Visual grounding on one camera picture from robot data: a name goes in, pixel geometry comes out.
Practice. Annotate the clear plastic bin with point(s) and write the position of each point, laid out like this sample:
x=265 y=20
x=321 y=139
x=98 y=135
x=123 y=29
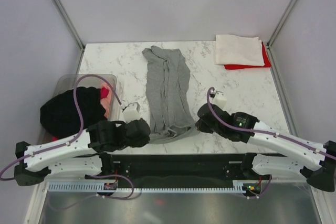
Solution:
x=72 y=111

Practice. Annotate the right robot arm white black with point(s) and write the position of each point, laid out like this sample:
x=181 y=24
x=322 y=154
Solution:
x=295 y=157

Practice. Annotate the left aluminium frame post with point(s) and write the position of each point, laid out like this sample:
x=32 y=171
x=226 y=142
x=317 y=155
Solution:
x=68 y=22

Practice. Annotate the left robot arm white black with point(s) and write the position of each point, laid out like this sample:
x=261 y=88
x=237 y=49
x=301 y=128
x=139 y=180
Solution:
x=87 y=155

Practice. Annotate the grey t shirt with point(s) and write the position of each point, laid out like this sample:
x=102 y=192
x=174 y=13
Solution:
x=167 y=83

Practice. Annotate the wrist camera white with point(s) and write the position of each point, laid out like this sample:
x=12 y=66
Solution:
x=131 y=112
x=218 y=98

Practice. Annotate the red folded t shirt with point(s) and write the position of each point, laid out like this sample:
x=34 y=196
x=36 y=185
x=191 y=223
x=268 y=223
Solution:
x=266 y=62

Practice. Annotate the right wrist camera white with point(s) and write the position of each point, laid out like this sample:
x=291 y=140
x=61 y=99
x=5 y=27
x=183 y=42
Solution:
x=218 y=98

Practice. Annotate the right aluminium frame post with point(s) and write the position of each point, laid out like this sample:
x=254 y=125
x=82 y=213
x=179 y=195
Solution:
x=288 y=10

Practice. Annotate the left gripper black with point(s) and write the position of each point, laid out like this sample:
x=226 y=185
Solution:
x=141 y=143

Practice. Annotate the aluminium frame post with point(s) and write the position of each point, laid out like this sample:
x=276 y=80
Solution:
x=288 y=10
x=68 y=22

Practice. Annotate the white folded t shirt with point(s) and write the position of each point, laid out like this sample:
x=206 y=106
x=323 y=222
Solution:
x=238 y=50

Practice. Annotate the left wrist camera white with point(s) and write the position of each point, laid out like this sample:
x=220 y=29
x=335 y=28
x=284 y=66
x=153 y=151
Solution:
x=131 y=112

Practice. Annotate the white slotted cable duct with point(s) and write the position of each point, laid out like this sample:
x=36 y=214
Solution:
x=101 y=187

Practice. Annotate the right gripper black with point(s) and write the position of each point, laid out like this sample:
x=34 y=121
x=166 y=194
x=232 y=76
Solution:
x=201 y=127

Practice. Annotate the magenta t shirt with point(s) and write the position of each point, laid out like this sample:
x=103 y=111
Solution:
x=105 y=93

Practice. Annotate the black t shirt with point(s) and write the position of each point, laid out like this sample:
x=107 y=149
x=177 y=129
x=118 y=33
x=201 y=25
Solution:
x=68 y=113

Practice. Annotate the peach t shirt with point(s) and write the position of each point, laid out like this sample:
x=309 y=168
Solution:
x=106 y=96

